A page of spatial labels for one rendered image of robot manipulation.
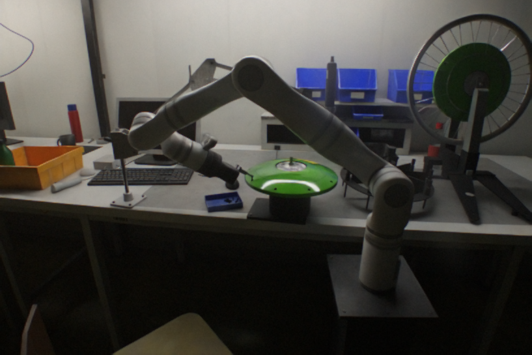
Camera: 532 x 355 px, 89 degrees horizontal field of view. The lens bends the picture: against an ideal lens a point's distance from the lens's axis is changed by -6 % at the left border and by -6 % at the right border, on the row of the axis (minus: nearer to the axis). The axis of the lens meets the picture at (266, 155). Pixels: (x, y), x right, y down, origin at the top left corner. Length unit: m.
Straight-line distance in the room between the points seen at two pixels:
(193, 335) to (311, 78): 1.42
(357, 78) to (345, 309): 1.34
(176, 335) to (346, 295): 0.55
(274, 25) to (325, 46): 0.32
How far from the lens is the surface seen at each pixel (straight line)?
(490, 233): 1.16
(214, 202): 1.12
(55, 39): 2.50
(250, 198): 1.14
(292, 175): 0.90
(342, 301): 0.83
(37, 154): 1.89
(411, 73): 1.30
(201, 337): 1.05
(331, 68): 1.14
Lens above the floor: 1.42
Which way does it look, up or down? 18 degrees down
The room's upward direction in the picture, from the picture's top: straight up
